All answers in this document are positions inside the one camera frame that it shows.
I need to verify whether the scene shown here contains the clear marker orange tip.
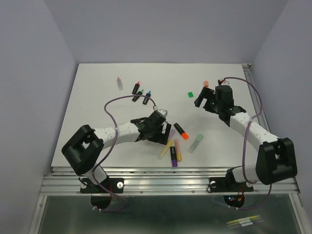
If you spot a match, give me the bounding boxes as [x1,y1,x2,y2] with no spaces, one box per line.
[117,77,123,90]

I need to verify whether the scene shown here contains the black highlighter blue cap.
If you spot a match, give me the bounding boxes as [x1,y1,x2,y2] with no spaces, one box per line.
[142,91,151,105]

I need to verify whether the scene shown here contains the aluminium rail right side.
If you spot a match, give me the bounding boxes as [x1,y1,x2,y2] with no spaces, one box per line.
[241,63,286,174]

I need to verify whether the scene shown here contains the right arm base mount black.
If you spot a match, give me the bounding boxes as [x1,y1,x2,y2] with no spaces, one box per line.
[207,169,254,209]

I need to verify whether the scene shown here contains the black highlighter orange cap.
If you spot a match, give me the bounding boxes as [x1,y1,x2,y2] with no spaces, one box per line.
[174,123,189,140]

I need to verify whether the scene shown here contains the pens on lower shelf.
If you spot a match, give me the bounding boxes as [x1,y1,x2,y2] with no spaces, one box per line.
[226,215,263,229]

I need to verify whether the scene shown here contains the black highlighter pink tip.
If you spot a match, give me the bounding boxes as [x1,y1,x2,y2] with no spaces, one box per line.
[132,81,140,95]

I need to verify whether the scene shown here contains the aluminium rail frame front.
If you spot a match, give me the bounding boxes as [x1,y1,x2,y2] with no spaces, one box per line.
[40,167,300,195]

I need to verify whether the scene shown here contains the pastel orange yellow highlighter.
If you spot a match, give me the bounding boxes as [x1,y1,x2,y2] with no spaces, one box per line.
[174,139,182,162]

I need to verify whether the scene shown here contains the black highlighter green cap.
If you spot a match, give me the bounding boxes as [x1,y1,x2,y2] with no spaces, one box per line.
[132,89,144,102]

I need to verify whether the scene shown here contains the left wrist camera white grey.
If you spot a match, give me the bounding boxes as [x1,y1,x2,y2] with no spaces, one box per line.
[156,109,168,118]

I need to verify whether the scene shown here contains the black highlighter purple cap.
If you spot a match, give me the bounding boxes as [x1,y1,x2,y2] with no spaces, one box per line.
[170,146,177,167]

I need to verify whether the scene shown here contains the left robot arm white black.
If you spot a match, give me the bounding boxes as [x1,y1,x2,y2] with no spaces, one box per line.
[61,109,171,192]

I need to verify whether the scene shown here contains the pastel green highlighter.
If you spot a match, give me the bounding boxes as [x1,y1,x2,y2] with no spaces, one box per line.
[188,133,204,154]

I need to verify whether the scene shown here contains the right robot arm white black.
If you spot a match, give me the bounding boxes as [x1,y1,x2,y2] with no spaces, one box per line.
[194,85,298,190]

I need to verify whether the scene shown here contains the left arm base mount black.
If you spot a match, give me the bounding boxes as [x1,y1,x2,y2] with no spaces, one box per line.
[78,176,128,213]

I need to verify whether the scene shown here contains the pastel purple highlighter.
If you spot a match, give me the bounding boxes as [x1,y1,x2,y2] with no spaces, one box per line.
[168,129,176,140]

